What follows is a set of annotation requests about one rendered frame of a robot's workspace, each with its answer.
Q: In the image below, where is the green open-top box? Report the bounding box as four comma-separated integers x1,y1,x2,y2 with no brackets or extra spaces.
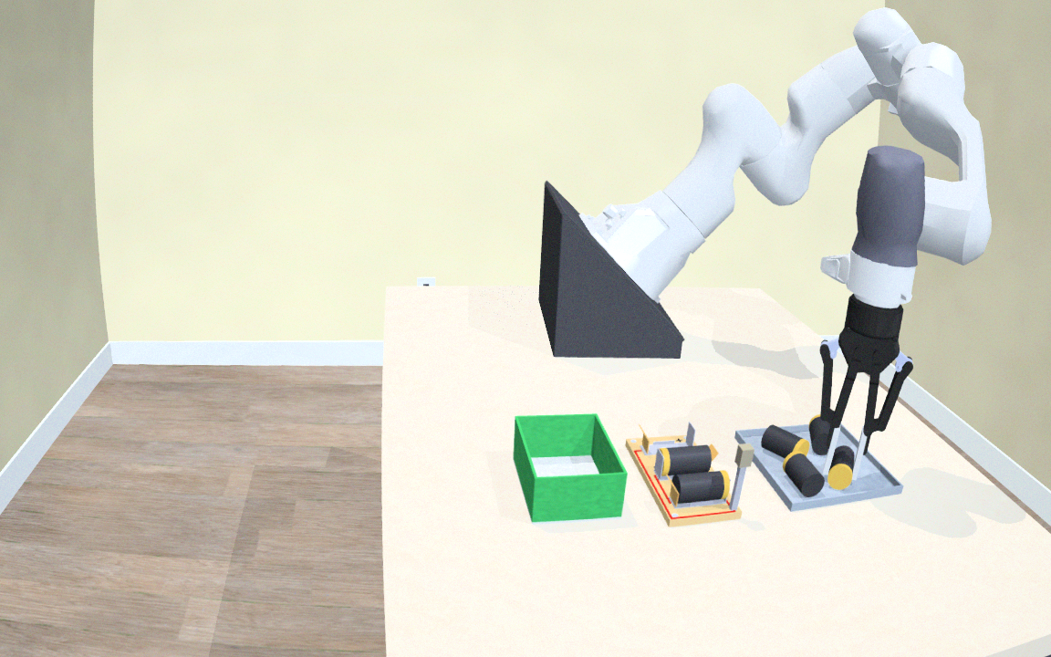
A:
513,413,628,525

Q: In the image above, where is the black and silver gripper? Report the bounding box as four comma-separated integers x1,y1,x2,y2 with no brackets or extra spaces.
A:
819,294,913,480

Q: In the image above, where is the black battery with yellow end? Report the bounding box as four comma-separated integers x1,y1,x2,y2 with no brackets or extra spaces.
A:
808,414,830,455
671,470,730,504
761,425,809,459
659,444,712,476
827,445,856,490
783,451,825,497

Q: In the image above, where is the light blue tray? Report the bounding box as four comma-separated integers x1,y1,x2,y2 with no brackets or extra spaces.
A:
734,423,903,512

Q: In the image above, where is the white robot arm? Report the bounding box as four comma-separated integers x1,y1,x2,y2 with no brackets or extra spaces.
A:
580,7,992,308

